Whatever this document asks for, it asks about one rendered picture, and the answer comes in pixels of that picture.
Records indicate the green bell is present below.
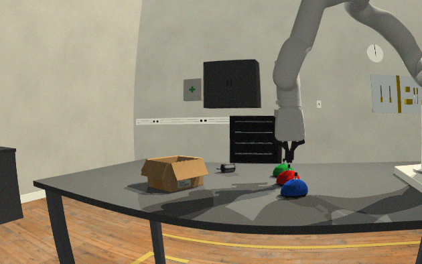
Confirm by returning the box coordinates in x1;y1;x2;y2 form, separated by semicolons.
273;159;293;178

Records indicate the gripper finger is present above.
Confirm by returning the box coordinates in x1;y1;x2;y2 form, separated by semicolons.
289;140;305;163
274;139;290;163

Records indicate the red dome bell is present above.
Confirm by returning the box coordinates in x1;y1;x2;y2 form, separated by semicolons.
276;164;295;186

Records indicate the open brown cardboard box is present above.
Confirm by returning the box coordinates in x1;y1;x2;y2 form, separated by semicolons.
141;155;208;192

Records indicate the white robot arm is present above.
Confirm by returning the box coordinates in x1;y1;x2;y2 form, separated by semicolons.
273;0;422;108

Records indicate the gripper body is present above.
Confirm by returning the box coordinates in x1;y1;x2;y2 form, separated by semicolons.
275;108;305;141

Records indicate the blue dome bell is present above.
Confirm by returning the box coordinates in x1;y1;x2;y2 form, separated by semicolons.
281;172;308;198

